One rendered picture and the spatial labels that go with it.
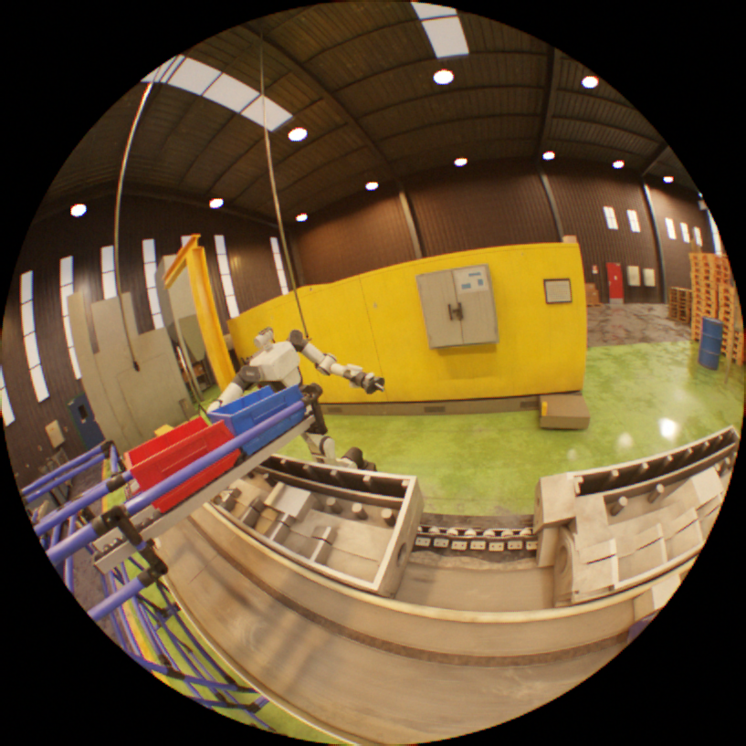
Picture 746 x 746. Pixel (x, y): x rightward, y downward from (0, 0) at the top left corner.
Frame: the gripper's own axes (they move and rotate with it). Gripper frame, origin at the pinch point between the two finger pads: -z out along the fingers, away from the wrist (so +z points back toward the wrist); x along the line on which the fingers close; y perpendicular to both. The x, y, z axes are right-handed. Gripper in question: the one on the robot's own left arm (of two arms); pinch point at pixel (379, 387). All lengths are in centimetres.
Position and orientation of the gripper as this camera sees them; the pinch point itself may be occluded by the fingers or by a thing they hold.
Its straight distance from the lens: 118.1
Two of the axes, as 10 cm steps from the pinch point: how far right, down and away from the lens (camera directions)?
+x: -7.6, 5.0, -4.2
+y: -2.9, -8.3, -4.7
